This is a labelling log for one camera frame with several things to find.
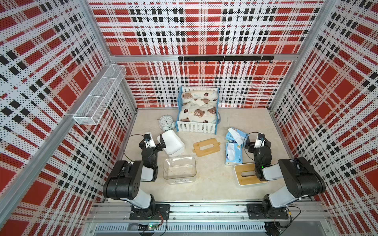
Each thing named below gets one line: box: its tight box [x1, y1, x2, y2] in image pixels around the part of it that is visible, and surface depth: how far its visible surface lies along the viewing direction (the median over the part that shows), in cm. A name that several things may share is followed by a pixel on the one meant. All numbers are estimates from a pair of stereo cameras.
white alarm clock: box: [157, 114, 176, 132], surface depth 109 cm
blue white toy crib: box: [175, 85, 221, 135], surface depth 110 cm
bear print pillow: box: [181, 89, 219, 104], surface depth 110 cm
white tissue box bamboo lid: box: [233, 162, 270, 186], surface depth 84 cm
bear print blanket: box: [179, 102, 218, 123], surface depth 110 cm
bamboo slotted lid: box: [192, 137, 221, 157], surface depth 100 cm
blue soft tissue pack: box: [224, 141, 243, 165], surface depth 90 cm
